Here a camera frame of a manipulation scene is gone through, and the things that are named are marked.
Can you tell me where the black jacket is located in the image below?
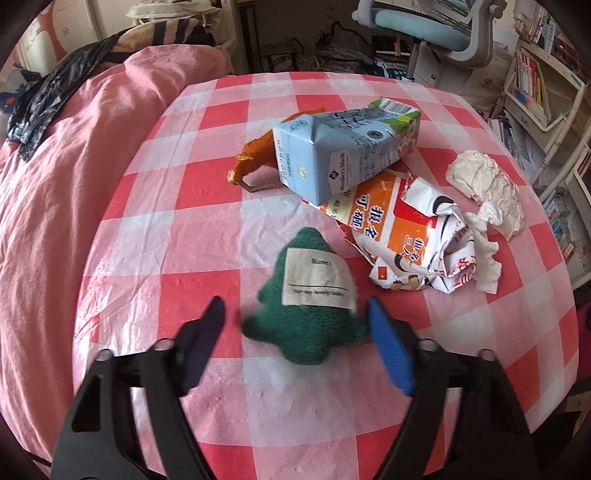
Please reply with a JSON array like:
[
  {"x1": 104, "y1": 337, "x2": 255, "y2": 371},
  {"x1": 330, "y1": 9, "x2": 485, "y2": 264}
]
[{"x1": 7, "y1": 34, "x2": 134, "y2": 162}]

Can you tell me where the white book rack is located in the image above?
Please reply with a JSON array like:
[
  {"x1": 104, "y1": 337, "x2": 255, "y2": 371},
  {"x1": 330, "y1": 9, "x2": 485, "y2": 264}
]
[{"x1": 503, "y1": 39, "x2": 583, "y2": 134}]

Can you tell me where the grey blue office chair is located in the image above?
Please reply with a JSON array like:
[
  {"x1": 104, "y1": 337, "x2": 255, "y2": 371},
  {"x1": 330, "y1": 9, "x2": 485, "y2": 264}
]
[{"x1": 351, "y1": 0, "x2": 509, "y2": 84}]

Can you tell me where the row of books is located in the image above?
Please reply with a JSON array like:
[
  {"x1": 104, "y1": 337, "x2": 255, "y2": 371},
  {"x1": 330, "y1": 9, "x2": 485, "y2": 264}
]
[{"x1": 526, "y1": 4, "x2": 578, "y2": 52}]

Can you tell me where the white tissue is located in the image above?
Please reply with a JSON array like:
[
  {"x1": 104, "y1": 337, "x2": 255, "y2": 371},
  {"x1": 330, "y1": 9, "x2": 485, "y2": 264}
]
[{"x1": 445, "y1": 150, "x2": 526, "y2": 294}]

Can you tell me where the pink blanket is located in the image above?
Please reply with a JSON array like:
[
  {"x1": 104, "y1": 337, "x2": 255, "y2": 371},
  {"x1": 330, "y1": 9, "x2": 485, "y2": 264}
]
[{"x1": 0, "y1": 46, "x2": 232, "y2": 467}]

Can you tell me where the cream pillow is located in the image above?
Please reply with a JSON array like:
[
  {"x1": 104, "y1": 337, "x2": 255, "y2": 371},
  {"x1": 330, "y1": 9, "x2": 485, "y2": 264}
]
[{"x1": 127, "y1": 0, "x2": 222, "y2": 21}]

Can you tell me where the green tree-shaped plush toy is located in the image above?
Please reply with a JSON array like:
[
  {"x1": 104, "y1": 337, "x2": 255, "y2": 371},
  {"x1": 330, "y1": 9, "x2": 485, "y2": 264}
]
[{"x1": 241, "y1": 227, "x2": 372, "y2": 367}]

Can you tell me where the red white checkered tablecloth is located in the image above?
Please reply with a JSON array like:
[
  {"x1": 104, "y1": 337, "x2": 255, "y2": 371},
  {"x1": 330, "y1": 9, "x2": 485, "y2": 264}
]
[{"x1": 71, "y1": 71, "x2": 580, "y2": 480}]

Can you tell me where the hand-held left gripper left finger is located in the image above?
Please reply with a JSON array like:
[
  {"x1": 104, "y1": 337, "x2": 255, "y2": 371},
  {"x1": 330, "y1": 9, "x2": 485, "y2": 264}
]
[{"x1": 51, "y1": 295, "x2": 227, "y2": 480}]

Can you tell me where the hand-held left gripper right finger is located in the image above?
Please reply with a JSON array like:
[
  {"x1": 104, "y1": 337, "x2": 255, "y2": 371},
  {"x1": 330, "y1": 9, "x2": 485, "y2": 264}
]
[{"x1": 367, "y1": 296, "x2": 541, "y2": 480}]

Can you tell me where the printed white cushion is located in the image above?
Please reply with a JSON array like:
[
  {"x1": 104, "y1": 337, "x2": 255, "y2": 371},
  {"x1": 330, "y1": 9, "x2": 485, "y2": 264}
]
[{"x1": 21, "y1": 0, "x2": 88, "y2": 75}]

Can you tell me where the light blue milk carton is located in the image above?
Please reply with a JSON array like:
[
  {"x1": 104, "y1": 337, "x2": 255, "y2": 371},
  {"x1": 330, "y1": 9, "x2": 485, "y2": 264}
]
[{"x1": 272, "y1": 98, "x2": 422, "y2": 206}]

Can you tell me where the long orange peel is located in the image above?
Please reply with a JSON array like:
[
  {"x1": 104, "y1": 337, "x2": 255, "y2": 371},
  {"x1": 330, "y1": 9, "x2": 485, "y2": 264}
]
[{"x1": 227, "y1": 107, "x2": 326, "y2": 192}]

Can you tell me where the striped pillow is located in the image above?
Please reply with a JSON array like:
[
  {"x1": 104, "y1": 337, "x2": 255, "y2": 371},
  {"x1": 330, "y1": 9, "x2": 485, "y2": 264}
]
[{"x1": 113, "y1": 21, "x2": 232, "y2": 52}]

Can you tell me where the black plastic bag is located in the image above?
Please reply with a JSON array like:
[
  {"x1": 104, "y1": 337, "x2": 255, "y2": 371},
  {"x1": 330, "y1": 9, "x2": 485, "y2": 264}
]
[{"x1": 316, "y1": 21, "x2": 375, "y2": 72}]

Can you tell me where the crumpled orange white snack bag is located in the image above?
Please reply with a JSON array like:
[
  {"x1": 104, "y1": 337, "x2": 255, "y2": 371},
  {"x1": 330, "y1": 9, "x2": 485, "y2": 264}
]
[{"x1": 300, "y1": 168, "x2": 481, "y2": 294}]

